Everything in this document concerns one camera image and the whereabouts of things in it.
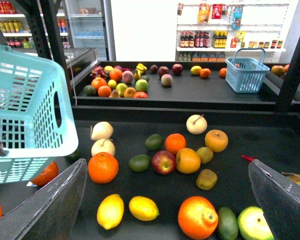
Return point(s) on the white pear lower left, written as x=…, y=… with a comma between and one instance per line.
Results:
x=103, y=145

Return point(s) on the far green apple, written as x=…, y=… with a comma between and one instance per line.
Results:
x=141, y=85

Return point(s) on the kiwi upper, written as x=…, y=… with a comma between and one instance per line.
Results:
x=205, y=154

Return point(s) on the red apple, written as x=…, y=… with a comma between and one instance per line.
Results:
x=177, y=69
x=163, y=162

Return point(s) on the yellow pear apple right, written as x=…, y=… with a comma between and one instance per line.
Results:
x=216, y=140

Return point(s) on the near black fruit tray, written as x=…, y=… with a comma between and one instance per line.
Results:
x=270, y=137

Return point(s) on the yellow pear right edge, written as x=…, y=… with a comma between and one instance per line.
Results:
x=292, y=176

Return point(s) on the yellow orange apple centre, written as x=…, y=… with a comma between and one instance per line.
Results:
x=187, y=161

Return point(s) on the dark green avocado front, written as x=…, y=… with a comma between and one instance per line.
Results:
x=227, y=227

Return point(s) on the far bananas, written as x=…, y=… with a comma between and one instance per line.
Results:
x=139, y=71

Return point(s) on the far red apple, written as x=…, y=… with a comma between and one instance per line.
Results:
x=177, y=69

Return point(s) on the white pear upper left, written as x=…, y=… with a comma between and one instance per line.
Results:
x=102, y=130

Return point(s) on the orange with stem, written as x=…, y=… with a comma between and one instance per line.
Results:
x=103, y=168

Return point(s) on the far tangerine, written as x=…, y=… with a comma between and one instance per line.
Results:
x=205, y=73

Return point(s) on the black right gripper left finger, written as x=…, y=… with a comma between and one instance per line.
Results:
x=51, y=212

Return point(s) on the green lime upper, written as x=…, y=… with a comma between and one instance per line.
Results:
x=154, y=142

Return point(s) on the large teal basket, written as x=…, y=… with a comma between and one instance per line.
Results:
x=36, y=118

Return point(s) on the dark avocado left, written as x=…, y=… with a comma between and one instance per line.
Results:
x=74, y=156

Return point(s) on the green apple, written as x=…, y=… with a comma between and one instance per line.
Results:
x=253, y=225
x=141, y=85

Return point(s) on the yellow lemon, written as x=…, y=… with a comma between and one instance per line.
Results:
x=110, y=212
x=143, y=208

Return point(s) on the green apple front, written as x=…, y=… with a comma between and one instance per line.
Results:
x=253, y=225

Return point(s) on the far lemon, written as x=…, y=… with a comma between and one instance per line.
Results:
x=195, y=70

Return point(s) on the kiwi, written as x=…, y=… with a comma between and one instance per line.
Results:
x=205, y=154
x=206, y=179

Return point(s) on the green lime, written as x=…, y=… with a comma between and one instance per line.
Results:
x=140, y=163
x=154, y=142

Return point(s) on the white pear with stem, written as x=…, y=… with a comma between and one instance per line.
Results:
x=196, y=124

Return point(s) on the orange persimmon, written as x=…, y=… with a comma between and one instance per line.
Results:
x=47, y=175

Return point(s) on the far orange near basket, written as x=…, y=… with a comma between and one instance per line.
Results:
x=223, y=72

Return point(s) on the small blue basket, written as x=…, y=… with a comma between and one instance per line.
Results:
x=246, y=74

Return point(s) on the green lime lower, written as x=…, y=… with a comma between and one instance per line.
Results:
x=140, y=163

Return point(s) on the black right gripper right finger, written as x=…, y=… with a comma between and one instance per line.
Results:
x=279, y=198

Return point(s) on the far red tomato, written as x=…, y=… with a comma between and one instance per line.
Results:
x=140, y=94

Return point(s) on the dragon fruit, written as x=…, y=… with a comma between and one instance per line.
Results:
x=98, y=71

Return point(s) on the red chili pepper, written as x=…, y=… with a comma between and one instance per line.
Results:
x=248, y=158

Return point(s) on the kiwi lower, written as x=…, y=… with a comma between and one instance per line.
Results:
x=206, y=179

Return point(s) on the small orange tangerine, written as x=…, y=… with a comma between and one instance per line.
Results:
x=175, y=142

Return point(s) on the glass freezer case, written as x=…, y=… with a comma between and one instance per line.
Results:
x=79, y=61

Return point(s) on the black shelf post right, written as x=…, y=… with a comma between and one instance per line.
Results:
x=290, y=84

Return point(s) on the far peach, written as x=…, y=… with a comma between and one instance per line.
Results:
x=167, y=80

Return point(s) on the large orange front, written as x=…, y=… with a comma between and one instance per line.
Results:
x=197, y=218

